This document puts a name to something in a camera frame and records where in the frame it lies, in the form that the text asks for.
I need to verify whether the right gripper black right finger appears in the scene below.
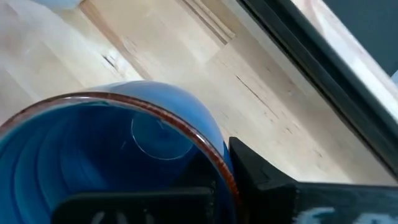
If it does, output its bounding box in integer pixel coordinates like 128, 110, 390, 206
228, 136, 398, 224

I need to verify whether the blue mug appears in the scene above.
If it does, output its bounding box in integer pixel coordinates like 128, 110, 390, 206
0, 80, 240, 224

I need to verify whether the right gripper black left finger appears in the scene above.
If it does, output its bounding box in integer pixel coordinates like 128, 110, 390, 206
51, 152, 218, 224

